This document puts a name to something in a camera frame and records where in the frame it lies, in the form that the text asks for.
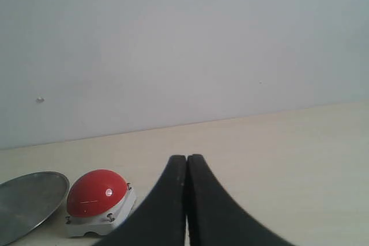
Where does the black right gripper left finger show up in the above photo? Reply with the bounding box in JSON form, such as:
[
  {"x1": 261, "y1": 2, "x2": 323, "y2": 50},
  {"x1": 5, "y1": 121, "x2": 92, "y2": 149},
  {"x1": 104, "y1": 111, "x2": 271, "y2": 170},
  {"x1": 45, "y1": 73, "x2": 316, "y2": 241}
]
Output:
[{"x1": 96, "y1": 155, "x2": 186, "y2": 246}]

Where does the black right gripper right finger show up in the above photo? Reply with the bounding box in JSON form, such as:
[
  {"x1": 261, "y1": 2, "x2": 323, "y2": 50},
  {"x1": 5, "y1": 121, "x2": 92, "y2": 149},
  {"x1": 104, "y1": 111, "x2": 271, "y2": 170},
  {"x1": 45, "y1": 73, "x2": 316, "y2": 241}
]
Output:
[{"x1": 186, "y1": 154, "x2": 291, "y2": 245}]

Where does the red dome push button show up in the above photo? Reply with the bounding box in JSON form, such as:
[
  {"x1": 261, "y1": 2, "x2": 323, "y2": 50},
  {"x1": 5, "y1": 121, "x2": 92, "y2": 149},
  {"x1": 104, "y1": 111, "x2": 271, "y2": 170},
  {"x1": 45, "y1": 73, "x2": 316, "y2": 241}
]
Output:
[{"x1": 65, "y1": 169, "x2": 137, "y2": 237}]

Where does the round steel plate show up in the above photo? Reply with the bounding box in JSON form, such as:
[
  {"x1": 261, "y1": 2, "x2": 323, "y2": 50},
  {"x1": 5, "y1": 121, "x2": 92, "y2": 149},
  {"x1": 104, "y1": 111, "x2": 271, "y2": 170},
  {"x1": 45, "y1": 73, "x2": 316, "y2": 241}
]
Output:
[{"x1": 1, "y1": 171, "x2": 70, "y2": 245}]

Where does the small white wall clip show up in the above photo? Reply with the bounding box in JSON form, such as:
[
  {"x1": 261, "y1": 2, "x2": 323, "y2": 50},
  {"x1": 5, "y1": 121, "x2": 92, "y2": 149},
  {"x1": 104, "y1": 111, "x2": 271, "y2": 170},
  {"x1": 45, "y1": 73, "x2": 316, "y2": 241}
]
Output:
[{"x1": 36, "y1": 97, "x2": 44, "y2": 103}]

